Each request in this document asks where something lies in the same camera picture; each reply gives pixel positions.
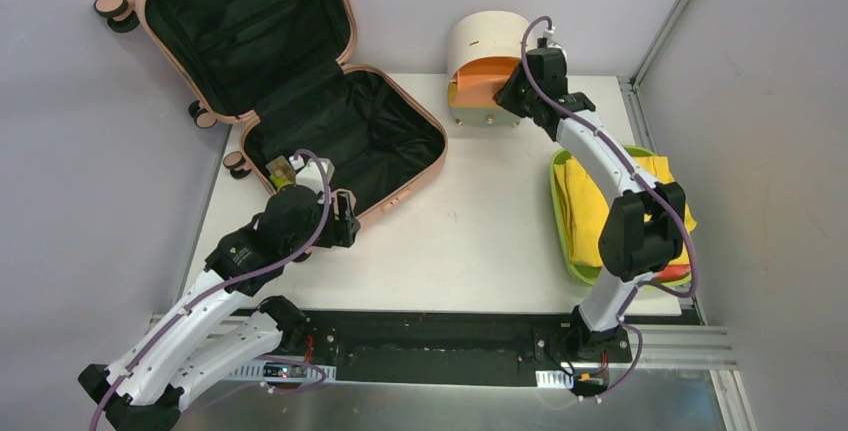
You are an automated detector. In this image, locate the yellow cloth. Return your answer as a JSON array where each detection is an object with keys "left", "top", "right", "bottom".
[{"left": 554, "top": 156, "right": 697, "bottom": 267}]

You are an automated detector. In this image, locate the green plastic tray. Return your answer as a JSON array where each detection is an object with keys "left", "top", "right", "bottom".
[{"left": 549, "top": 146, "right": 691, "bottom": 287}]

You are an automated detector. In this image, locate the yellow green spray bottle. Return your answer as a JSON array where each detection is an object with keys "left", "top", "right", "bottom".
[{"left": 269, "top": 174, "right": 296, "bottom": 192}]

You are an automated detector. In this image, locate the brown small flat item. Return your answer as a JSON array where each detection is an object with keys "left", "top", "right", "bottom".
[{"left": 266, "top": 156, "right": 296, "bottom": 181}]

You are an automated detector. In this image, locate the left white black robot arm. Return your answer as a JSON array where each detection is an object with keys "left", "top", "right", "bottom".
[{"left": 78, "top": 185, "right": 360, "bottom": 430}]

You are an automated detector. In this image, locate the red white tie-dye cloth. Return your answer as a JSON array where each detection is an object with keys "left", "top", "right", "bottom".
[{"left": 655, "top": 264, "right": 691, "bottom": 283}]

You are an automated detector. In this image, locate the pink hard-shell suitcase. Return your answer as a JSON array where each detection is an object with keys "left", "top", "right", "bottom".
[{"left": 93, "top": 0, "right": 448, "bottom": 228}]

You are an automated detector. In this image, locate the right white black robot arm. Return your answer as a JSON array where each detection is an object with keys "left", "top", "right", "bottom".
[{"left": 495, "top": 47, "right": 686, "bottom": 361}]

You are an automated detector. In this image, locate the cream three-drawer round cabinet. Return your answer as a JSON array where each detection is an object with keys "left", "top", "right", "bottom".
[{"left": 447, "top": 11, "right": 529, "bottom": 127}]

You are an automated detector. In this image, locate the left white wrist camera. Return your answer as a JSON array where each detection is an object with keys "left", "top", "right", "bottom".
[{"left": 289, "top": 156, "right": 335, "bottom": 203}]

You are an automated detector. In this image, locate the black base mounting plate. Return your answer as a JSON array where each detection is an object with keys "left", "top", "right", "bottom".
[{"left": 241, "top": 310, "right": 631, "bottom": 390}]

